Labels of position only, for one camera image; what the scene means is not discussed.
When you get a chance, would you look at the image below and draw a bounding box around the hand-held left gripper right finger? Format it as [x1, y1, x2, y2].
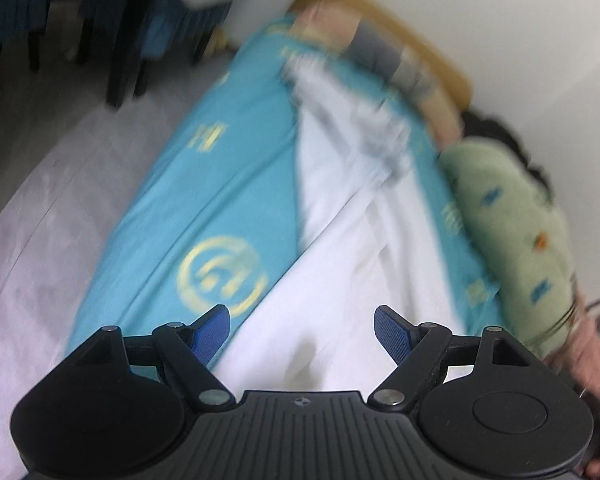
[367, 305, 531, 413]

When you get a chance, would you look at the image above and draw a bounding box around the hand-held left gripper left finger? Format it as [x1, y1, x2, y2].
[72, 304, 237, 407]

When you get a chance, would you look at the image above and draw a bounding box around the white printed sweatshirt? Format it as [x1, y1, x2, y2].
[212, 52, 481, 397]

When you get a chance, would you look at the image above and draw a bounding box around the green fleece blanket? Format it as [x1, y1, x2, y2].
[437, 140, 579, 361]

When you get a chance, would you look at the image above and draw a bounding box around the pink cloth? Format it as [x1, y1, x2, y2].
[545, 305, 600, 402]

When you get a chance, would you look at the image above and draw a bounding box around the dark cloth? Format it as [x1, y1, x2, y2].
[460, 109, 562, 206]

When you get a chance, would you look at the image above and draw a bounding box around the tan headboard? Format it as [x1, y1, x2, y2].
[287, 0, 474, 111]

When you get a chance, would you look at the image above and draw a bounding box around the plaid pillow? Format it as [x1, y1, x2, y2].
[292, 0, 464, 147]

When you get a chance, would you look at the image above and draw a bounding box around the chair with blue cover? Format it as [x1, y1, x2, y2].
[132, 0, 237, 99]
[0, 0, 106, 74]

